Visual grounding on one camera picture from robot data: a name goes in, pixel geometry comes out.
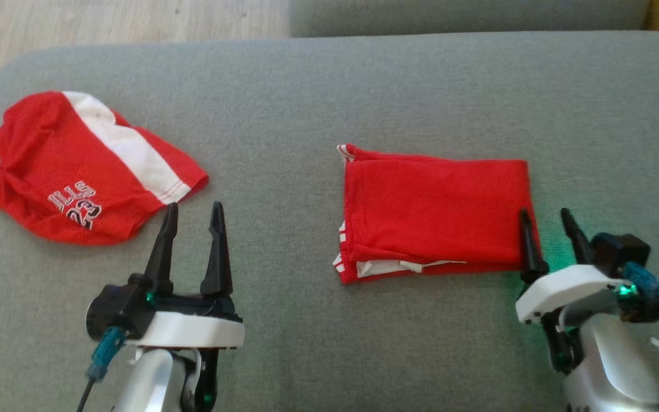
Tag blue cable connector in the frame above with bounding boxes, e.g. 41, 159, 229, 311
88, 326, 127, 381
621, 262, 659, 298

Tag blue left cable connector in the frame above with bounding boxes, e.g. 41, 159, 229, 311
88, 326, 127, 381

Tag red white basketball jersey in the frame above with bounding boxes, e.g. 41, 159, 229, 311
332, 143, 542, 285

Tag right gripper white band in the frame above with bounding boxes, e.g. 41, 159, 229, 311
515, 208, 630, 375

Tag grey sofa back cushion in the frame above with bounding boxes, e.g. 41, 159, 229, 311
289, 0, 650, 38

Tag grey fabric sofa seat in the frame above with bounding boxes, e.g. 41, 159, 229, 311
0, 31, 659, 412

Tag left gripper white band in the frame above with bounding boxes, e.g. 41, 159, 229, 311
129, 201, 245, 410

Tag thin black left cable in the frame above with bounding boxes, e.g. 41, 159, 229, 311
77, 378, 97, 412

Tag blue right cable connector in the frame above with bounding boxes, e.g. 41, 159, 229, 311
621, 262, 659, 298

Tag red white basketball shorts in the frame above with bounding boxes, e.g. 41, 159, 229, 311
0, 90, 210, 247

